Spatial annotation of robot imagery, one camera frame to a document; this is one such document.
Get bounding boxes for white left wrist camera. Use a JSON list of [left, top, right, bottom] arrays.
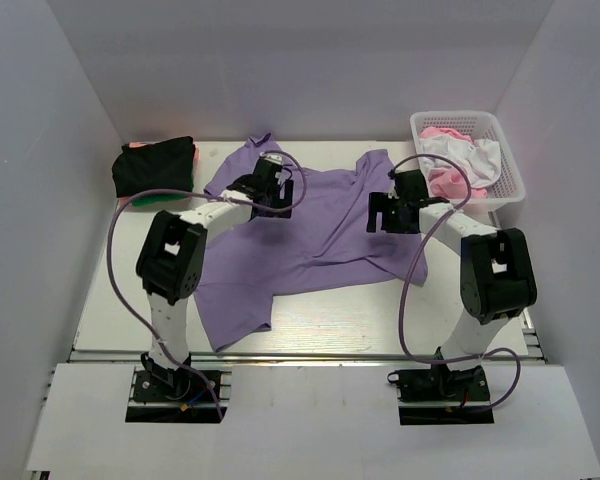
[[259, 152, 284, 166]]

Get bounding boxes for black folded t-shirt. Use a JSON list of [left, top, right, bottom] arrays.
[[111, 135, 197, 199]]

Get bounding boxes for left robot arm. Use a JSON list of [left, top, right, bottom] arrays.
[[136, 150, 294, 399]]

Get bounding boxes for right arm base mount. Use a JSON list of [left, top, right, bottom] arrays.
[[387, 365, 494, 426]]

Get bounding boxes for aluminium table edge rail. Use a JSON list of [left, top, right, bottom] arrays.
[[69, 349, 546, 364]]

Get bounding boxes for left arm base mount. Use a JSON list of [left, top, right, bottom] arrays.
[[125, 353, 231, 424]]

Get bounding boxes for purple t-shirt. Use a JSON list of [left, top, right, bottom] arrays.
[[187, 147, 428, 353]]

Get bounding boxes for pink plastic laundry basket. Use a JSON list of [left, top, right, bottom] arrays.
[[410, 110, 526, 211]]

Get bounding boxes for pink garment in basket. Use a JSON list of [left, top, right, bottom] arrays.
[[419, 126, 487, 199]]

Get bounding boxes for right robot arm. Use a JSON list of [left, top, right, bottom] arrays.
[[366, 170, 538, 399]]

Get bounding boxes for green folded t-shirt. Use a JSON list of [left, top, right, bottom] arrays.
[[131, 194, 170, 208]]

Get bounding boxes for white garment in basket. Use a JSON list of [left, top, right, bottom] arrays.
[[419, 133, 502, 189]]

